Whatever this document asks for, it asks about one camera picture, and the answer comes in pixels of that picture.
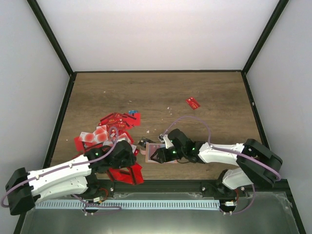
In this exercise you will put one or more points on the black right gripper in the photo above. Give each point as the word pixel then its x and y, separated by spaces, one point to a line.
pixel 162 156

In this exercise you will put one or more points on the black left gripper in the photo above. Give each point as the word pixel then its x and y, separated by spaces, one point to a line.
pixel 130 161

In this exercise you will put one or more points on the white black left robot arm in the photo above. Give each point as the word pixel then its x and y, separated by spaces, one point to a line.
pixel 25 190

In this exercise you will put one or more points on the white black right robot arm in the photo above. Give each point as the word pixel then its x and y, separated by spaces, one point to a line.
pixel 256 164

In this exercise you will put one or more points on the black card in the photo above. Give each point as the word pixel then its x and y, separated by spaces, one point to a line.
pixel 143 142

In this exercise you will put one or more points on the pile of red cards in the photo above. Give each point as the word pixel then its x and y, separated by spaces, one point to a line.
pixel 113 127

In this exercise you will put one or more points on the blue card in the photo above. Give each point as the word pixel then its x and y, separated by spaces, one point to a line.
pixel 132 112

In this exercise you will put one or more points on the lone red VIP card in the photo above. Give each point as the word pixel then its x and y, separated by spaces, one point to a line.
pixel 192 102

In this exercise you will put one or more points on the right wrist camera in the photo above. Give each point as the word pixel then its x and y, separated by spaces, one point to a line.
pixel 165 140

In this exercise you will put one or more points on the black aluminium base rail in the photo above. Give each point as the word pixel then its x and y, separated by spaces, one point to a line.
pixel 207 188

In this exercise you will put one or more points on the black enclosure frame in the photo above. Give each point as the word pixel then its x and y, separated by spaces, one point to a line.
pixel 278 10

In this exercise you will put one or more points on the light blue slotted cable duct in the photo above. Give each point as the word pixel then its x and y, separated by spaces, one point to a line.
pixel 135 204

